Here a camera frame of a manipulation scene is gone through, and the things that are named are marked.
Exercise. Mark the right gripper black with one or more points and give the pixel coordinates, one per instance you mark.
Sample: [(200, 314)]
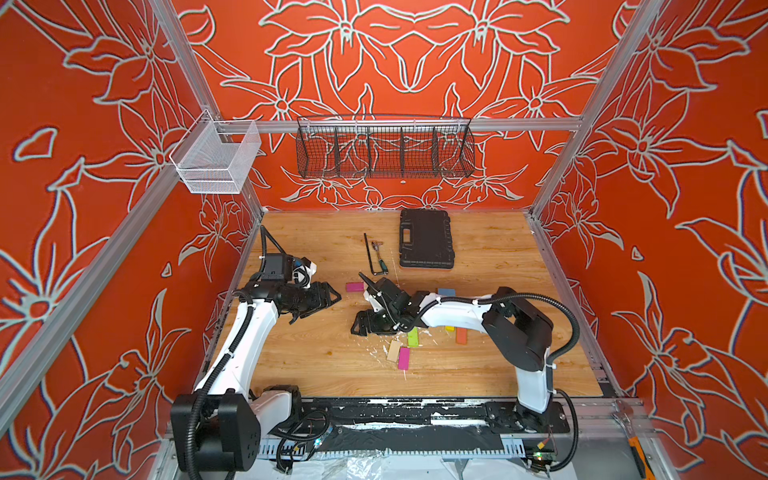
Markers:
[(373, 323)]

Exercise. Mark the green handled ratchet wrench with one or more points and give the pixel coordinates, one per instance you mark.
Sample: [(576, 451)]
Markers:
[(380, 257)]

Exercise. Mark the magenta block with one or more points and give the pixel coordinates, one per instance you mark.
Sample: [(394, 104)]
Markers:
[(354, 287), (403, 360)]

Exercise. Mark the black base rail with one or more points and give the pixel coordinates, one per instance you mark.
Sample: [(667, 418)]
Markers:
[(499, 414)]

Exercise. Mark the black wire basket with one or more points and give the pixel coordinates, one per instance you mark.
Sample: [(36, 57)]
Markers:
[(379, 146)]

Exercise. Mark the black plastic tool case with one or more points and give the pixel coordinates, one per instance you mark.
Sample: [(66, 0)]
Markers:
[(425, 239)]

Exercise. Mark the orange block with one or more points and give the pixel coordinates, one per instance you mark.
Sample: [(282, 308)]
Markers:
[(461, 336)]

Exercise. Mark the white wire basket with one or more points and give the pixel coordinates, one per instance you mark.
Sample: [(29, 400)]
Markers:
[(216, 156)]

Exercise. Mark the orange handled tool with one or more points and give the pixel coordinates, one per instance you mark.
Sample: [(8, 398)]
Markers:
[(640, 459)]

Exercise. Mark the green block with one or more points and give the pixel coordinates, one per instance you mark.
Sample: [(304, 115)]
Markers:
[(413, 338)]

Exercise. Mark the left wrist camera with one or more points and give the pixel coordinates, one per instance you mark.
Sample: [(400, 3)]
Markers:
[(302, 272)]

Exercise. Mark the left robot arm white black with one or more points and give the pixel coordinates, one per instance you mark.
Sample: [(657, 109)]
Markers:
[(219, 426)]

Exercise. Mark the natural wood block lower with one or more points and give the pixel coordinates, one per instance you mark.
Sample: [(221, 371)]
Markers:
[(393, 351)]

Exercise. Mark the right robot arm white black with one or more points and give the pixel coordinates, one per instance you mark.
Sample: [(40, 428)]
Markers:
[(521, 332)]

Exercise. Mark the black hex key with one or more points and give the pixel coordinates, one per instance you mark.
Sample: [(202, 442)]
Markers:
[(368, 246)]

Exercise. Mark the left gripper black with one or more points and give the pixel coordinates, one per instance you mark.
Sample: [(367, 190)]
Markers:
[(319, 298)]

